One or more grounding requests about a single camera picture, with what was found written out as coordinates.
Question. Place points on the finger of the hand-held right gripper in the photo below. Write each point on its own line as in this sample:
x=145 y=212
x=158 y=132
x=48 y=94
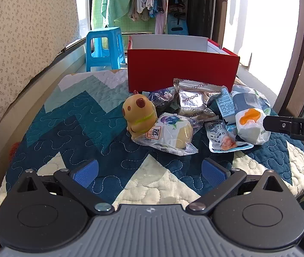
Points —
x=280 y=125

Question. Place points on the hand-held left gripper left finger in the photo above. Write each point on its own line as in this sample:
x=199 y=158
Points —
x=86 y=172

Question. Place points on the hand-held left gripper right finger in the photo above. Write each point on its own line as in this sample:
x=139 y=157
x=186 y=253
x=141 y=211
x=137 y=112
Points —
x=213 y=172

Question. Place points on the egg yolk print packet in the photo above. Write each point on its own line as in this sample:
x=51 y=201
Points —
x=248 y=128

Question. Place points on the white chicken snack packet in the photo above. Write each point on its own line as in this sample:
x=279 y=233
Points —
x=219 y=136

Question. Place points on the teal labelled packet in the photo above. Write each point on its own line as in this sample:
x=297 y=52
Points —
x=225 y=107

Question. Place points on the blueberry print bread packet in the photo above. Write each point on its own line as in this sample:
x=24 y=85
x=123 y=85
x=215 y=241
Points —
x=168 y=128

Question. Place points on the silver snack packet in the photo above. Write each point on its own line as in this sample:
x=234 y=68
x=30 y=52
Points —
x=192 y=99

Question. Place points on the yellow capybara toy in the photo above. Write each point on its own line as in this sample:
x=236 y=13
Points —
x=138 y=112

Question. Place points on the dark candy packet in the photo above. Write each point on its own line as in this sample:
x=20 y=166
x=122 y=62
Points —
x=162 y=99

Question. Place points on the red cardboard box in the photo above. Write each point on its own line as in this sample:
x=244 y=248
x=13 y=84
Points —
x=181 y=64

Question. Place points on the blue and white quilted blanket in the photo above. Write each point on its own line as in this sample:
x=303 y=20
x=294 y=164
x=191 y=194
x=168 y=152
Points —
x=61 y=128

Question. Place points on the blue plastic stool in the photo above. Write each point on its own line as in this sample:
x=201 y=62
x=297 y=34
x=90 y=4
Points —
x=103 y=36

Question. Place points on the beige floral cloth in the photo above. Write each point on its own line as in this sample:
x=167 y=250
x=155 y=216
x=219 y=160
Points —
x=20 y=45

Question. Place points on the purple hanging cloth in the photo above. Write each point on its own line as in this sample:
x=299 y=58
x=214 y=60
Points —
x=160 y=22

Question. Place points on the green grid sheet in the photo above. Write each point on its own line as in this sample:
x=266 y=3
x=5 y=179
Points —
x=97 y=5

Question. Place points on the green towel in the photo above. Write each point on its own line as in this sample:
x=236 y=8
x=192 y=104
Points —
x=117 y=0

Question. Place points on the bunch of hanging socks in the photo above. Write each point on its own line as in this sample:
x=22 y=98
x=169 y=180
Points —
x=144 y=4

